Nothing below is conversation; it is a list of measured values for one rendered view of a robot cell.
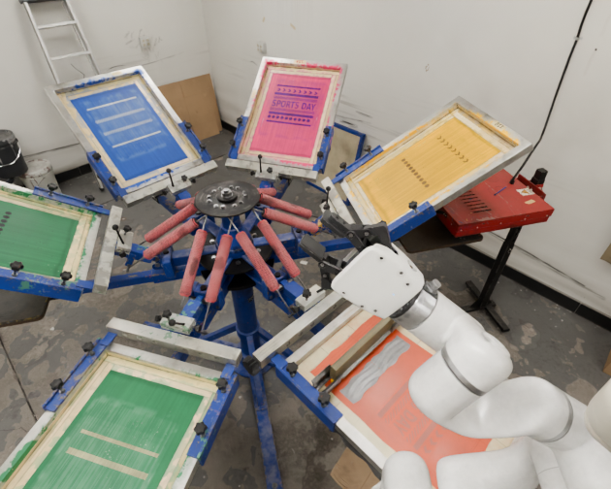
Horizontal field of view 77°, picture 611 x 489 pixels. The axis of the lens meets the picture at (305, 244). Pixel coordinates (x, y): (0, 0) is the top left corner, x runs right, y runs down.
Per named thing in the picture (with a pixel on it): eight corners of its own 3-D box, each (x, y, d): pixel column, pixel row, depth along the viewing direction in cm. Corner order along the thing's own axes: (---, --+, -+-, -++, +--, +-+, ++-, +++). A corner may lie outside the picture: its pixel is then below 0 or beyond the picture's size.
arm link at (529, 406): (587, 422, 52) (487, 363, 45) (510, 468, 57) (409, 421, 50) (549, 372, 59) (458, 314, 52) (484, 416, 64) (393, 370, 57)
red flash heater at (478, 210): (501, 180, 246) (507, 164, 238) (552, 223, 213) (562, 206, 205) (414, 193, 235) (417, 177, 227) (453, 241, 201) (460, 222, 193)
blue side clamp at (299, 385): (341, 422, 136) (343, 412, 131) (333, 432, 133) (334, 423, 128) (285, 368, 152) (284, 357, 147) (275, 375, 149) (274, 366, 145)
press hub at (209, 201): (293, 357, 263) (286, 189, 174) (247, 395, 242) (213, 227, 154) (257, 324, 284) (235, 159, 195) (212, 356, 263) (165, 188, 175)
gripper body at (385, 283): (435, 297, 51) (370, 246, 50) (384, 336, 57) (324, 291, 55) (434, 266, 57) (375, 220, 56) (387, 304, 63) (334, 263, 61)
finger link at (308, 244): (337, 270, 55) (300, 243, 54) (324, 282, 57) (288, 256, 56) (340, 258, 58) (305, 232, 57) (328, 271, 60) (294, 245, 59)
